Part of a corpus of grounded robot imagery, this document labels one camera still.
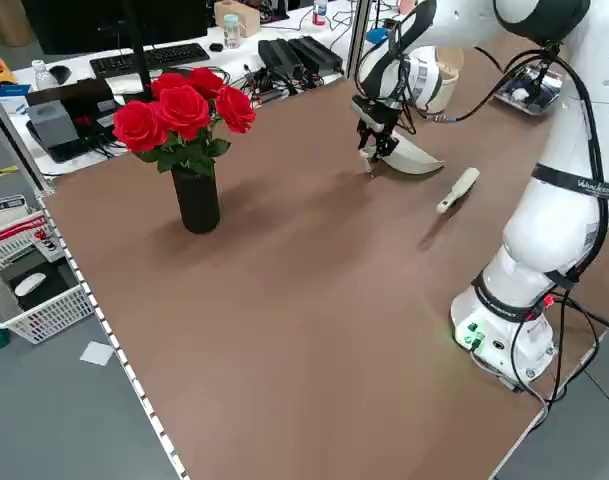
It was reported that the light wooden box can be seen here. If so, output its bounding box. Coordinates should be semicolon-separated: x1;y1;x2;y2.
213;0;262;39

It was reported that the small white lidded bin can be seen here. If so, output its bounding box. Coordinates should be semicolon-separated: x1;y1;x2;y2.
423;47;465;115

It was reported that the blue cardboard box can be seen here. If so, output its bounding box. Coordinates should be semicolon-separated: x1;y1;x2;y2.
0;83;33;114

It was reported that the black keyboard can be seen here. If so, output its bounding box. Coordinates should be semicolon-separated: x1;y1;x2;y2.
89;42;211;79

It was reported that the red rose bouquet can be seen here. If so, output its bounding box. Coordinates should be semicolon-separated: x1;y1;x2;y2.
112;67;258;176

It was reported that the black monitor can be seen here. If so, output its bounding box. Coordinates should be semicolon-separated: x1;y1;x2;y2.
21;0;209;55

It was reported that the rectangular metal tray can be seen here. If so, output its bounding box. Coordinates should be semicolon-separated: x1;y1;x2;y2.
493;67;565;119

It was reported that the black stand pole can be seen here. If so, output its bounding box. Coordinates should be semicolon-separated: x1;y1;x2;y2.
126;0;155;99

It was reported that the aluminium frame post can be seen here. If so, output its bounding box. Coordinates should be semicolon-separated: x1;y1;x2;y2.
347;0;375;81

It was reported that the beige hand brush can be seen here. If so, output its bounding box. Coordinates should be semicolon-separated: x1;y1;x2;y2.
436;167;481;215

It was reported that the small clear plastic bottle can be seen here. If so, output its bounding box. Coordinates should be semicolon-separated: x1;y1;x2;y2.
32;58;55;91

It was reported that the white plastic basket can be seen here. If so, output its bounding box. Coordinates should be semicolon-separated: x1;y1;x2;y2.
0;209;95;345

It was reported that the white paper sheet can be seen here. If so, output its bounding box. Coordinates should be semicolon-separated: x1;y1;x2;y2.
79;341;116;367

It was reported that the clear plastic water bottle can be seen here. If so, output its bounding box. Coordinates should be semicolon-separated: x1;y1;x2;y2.
222;13;242;50

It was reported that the black cylindrical vase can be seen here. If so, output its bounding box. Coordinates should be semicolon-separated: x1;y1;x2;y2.
171;167;221;235

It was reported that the grey cube box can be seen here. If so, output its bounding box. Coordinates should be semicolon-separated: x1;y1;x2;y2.
27;99;80;149

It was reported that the white computer mouse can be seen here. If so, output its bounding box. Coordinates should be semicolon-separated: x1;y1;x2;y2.
14;272;47;296

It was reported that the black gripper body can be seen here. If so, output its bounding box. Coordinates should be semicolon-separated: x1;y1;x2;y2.
351;96;404;136

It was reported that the beige plastic dustpan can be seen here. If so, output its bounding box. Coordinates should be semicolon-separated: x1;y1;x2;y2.
359;134;446;176

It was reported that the black power brick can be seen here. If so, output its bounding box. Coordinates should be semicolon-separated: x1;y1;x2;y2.
288;35;344;74
257;38;305;81

